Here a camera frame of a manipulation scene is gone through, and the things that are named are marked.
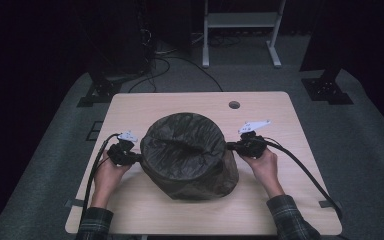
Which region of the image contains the person's right hand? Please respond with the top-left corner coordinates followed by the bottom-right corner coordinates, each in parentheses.
top-left (239, 149), bottom-right (281, 195)

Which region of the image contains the left hand-held gripper black cable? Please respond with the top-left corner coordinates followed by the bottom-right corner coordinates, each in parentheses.
top-left (79, 132), bottom-right (122, 225)

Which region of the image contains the person's left hand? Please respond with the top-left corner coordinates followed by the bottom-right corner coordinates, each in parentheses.
top-left (93, 150), bottom-right (133, 200)

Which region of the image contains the cable bundle under stand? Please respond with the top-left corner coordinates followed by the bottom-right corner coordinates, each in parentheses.
top-left (209, 33), bottom-right (243, 48)

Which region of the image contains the black floor outlet frame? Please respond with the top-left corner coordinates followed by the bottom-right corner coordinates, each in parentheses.
top-left (85, 120), bottom-right (105, 142)

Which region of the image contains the black stand base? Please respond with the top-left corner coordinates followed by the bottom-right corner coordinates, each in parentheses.
top-left (76, 71), bottom-right (123, 108)
top-left (300, 68), bottom-right (354, 106)

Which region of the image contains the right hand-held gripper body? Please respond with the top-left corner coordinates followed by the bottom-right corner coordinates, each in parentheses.
top-left (236, 119), bottom-right (272, 159)

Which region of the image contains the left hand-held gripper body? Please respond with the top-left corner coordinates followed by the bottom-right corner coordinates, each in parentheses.
top-left (107, 130), bottom-right (140, 167)

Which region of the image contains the long black floor cable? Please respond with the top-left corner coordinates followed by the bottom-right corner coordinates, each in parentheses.
top-left (153, 55), bottom-right (224, 92)

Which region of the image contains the right hand-held gripper black cable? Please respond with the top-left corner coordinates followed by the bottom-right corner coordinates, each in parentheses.
top-left (262, 135), bottom-right (344, 221)

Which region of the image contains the dark equipment tower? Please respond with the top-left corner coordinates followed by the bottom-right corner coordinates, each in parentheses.
top-left (88, 0), bottom-right (156, 77)

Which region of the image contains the grey tape strip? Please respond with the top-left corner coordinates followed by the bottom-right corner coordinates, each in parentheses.
top-left (318, 199), bottom-right (343, 210)
top-left (64, 198), bottom-right (87, 209)

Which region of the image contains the looped black floor cable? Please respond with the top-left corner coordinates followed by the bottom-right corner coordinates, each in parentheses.
top-left (127, 57), bottom-right (172, 94)

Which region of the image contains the hand-held gripper black cable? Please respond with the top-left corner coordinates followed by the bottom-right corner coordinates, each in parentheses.
top-left (79, 132), bottom-right (122, 225)
top-left (262, 135), bottom-right (344, 221)

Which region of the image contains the white metal stand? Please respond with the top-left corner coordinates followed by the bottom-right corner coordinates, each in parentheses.
top-left (201, 0), bottom-right (287, 69)

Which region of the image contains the black plastic garbage bag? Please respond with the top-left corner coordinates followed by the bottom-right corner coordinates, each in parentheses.
top-left (139, 111), bottom-right (241, 201)

